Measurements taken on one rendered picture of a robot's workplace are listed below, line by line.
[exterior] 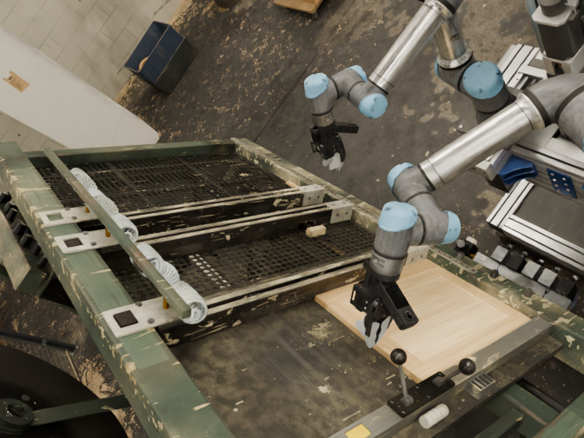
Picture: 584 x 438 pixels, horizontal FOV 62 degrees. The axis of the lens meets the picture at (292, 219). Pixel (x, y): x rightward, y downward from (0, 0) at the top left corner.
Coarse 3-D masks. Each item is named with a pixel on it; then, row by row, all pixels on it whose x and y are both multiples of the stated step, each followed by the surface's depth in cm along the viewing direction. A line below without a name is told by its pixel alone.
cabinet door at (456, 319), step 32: (352, 288) 157; (416, 288) 164; (448, 288) 167; (352, 320) 141; (448, 320) 149; (480, 320) 151; (512, 320) 154; (384, 352) 131; (416, 352) 132; (448, 352) 134
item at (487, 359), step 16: (544, 320) 152; (512, 336) 141; (528, 336) 143; (544, 336) 150; (480, 352) 132; (496, 352) 133; (512, 352) 136; (448, 368) 124; (480, 368) 126; (464, 384) 122; (368, 416) 106; (384, 416) 106; (400, 416) 107; (416, 416) 111; (384, 432) 103
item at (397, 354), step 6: (396, 348) 110; (390, 354) 110; (396, 354) 109; (402, 354) 108; (396, 360) 108; (402, 360) 108; (402, 372) 110; (402, 378) 110; (402, 384) 110; (402, 390) 110; (408, 396) 110; (402, 402) 109; (408, 402) 109
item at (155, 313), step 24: (168, 264) 115; (336, 264) 159; (360, 264) 162; (264, 288) 141; (288, 288) 142; (312, 288) 148; (336, 288) 156; (144, 312) 117; (168, 312) 118; (216, 312) 127; (240, 312) 133; (264, 312) 139; (120, 336) 108; (168, 336) 120; (192, 336) 125
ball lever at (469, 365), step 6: (462, 360) 110; (468, 360) 109; (462, 366) 109; (468, 366) 108; (474, 366) 109; (456, 372) 112; (462, 372) 109; (468, 372) 108; (438, 378) 117; (444, 378) 115; (438, 384) 116
